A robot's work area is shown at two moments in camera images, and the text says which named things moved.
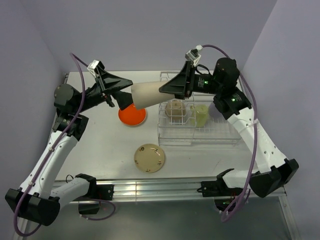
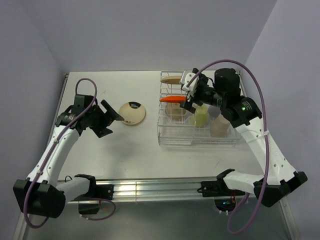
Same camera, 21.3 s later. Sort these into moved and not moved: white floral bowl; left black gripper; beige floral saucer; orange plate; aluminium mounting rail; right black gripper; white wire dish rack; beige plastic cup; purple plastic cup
Moved: left black gripper; right black gripper; beige plastic cup; orange plate; beige floral saucer
Not moved: purple plastic cup; white floral bowl; aluminium mounting rail; white wire dish rack
